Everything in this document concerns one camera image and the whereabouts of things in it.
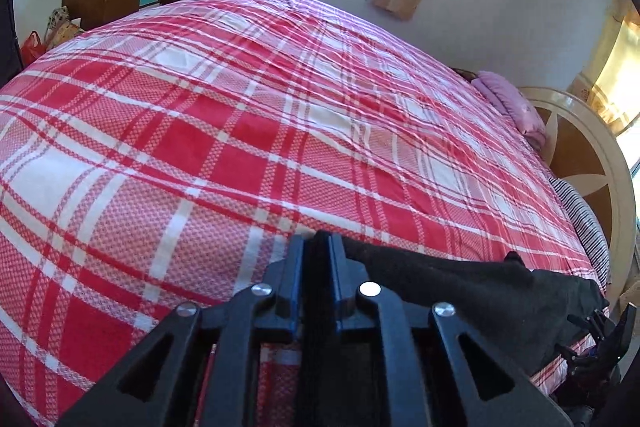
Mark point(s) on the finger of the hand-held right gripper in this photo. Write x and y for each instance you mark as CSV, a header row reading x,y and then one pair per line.
x,y
592,326
575,353

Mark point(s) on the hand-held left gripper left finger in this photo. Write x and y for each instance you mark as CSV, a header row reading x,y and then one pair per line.
x,y
294,287

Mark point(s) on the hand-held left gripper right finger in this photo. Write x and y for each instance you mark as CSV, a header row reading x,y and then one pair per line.
x,y
344,292

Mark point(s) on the striped pillow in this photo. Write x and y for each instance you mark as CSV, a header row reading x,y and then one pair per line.
x,y
580,217

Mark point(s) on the cream wooden headboard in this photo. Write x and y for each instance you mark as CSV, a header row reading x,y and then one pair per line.
x,y
575,152

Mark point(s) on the red plaid bed sheet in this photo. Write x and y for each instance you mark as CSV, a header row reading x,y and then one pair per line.
x,y
200,132

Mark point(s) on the pink pillow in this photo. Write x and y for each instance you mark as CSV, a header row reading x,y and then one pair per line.
x,y
515,107

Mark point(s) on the yellow curtain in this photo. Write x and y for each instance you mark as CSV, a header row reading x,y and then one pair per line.
x,y
612,72

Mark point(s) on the patterned bag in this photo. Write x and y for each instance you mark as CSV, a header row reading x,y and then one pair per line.
x,y
62,27

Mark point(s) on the red plastic bag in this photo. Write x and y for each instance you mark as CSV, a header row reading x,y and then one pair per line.
x,y
32,48

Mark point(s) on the black object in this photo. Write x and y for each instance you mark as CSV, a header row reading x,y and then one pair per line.
x,y
9,32

